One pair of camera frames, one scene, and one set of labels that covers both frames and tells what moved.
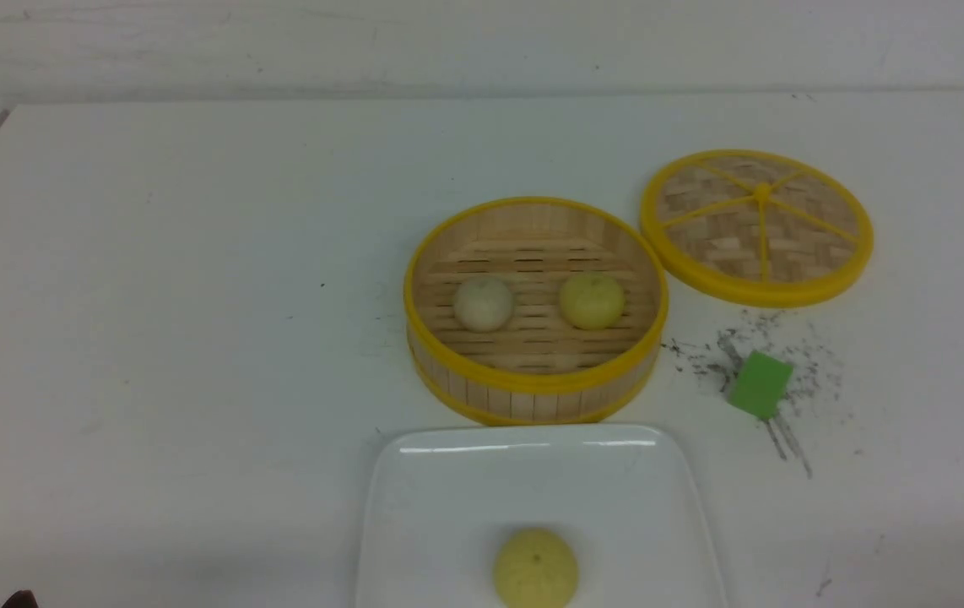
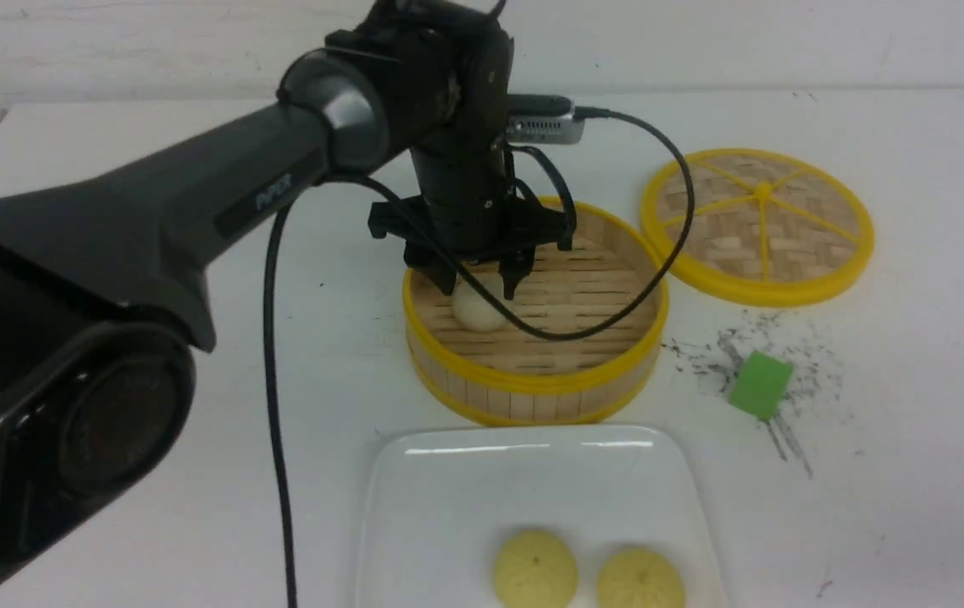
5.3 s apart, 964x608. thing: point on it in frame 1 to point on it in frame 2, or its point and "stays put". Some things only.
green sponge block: [760, 385] stays put
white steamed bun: [483, 304] stays put
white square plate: [440, 501] stays put
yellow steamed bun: [592, 301] to [641, 578]
